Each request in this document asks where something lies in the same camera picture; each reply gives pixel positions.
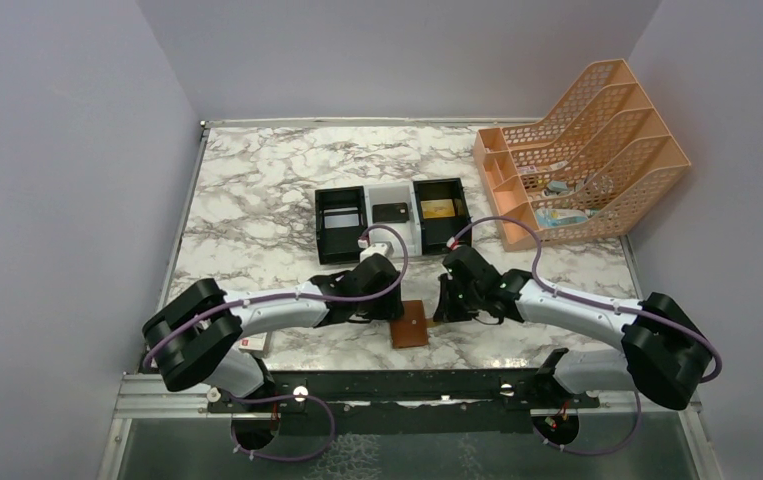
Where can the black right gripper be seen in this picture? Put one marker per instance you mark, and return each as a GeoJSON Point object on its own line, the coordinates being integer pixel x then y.
{"type": "Point", "coordinates": [446, 312]}

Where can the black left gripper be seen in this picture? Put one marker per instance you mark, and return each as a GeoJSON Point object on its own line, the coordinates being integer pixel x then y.
{"type": "Point", "coordinates": [390, 308]}

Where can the brown leather card holder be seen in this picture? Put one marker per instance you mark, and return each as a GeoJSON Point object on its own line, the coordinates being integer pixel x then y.
{"type": "Point", "coordinates": [410, 330]}

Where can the black and white card tray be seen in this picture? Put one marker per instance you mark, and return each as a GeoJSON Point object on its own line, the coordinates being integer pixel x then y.
{"type": "Point", "coordinates": [421, 236]}

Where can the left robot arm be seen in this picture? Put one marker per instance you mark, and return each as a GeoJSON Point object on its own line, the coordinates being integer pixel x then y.
{"type": "Point", "coordinates": [193, 339]}

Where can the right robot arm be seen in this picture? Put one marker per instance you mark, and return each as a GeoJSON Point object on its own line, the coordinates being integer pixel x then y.
{"type": "Point", "coordinates": [652, 346]}

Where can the white card in tray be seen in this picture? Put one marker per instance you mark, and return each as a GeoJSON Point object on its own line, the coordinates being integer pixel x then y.
{"type": "Point", "coordinates": [338, 220]}

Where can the black VIP card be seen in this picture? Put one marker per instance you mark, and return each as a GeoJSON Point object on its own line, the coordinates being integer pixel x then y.
{"type": "Point", "coordinates": [391, 213]}

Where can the gold card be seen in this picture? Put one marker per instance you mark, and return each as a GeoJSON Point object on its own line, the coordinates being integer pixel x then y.
{"type": "Point", "coordinates": [437, 209]}

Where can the small white red box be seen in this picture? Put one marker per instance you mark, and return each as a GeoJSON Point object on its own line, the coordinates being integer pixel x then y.
{"type": "Point", "coordinates": [258, 344]}

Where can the peach plastic desk organizer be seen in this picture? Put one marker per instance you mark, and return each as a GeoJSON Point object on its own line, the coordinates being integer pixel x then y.
{"type": "Point", "coordinates": [591, 168]}

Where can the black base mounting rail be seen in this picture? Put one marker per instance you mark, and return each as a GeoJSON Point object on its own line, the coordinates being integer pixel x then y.
{"type": "Point", "coordinates": [383, 402]}

